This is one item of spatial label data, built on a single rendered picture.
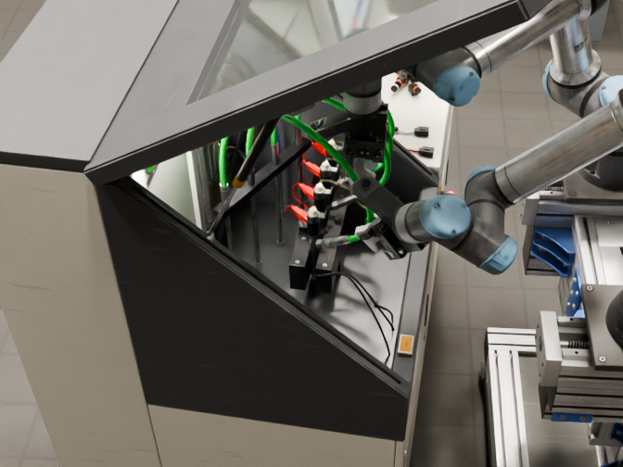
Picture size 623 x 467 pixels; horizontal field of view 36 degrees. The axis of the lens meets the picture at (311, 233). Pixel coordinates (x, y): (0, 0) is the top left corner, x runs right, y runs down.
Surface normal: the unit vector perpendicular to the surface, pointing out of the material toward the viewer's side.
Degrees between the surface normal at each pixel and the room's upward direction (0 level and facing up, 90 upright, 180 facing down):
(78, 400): 90
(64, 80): 0
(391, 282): 0
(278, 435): 90
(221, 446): 90
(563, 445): 0
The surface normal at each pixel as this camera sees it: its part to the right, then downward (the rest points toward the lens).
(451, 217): 0.35, -0.09
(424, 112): -0.02, -0.72
